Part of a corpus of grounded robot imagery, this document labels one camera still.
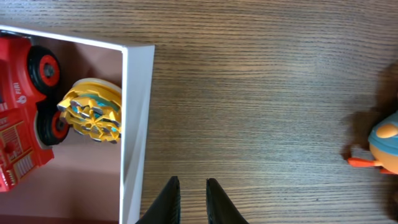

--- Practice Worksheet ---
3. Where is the red toy fire truck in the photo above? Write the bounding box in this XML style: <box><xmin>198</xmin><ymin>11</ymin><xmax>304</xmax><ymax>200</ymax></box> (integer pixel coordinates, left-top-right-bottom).
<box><xmin>1</xmin><ymin>34</ymin><xmax>68</xmax><ymax>192</ymax></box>

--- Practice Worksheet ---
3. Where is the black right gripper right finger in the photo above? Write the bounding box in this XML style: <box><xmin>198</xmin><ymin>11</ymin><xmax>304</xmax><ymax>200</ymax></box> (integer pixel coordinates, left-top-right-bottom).
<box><xmin>206</xmin><ymin>178</ymin><xmax>248</xmax><ymax>224</ymax></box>

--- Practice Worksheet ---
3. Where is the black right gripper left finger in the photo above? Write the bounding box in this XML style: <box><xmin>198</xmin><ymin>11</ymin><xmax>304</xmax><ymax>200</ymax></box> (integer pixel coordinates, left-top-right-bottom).
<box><xmin>136</xmin><ymin>176</ymin><xmax>181</xmax><ymax>224</ymax></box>

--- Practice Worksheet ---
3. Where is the orange duck toy blue hat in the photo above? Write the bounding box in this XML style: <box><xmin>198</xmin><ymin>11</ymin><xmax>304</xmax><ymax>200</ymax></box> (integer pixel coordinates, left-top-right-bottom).
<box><xmin>348</xmin><ymin>112</ymin><xmax>397</xmax><ymax>175</ymax></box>

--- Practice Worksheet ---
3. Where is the white box with pink interior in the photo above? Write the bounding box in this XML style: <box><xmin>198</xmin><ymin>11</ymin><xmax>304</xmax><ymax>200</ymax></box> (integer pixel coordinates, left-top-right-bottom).
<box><xmin>1</xmin><ymin>22</ymin><xmax>155</xmax><ymax>223</ymax></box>

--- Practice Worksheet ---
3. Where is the yellow round gear toy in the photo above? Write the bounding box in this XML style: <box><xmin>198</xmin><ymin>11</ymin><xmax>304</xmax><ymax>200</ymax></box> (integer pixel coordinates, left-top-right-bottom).
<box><xmin>57</xmin><ymin>78</ymin><xmax>122</xmax><ymax>144</ymax></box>

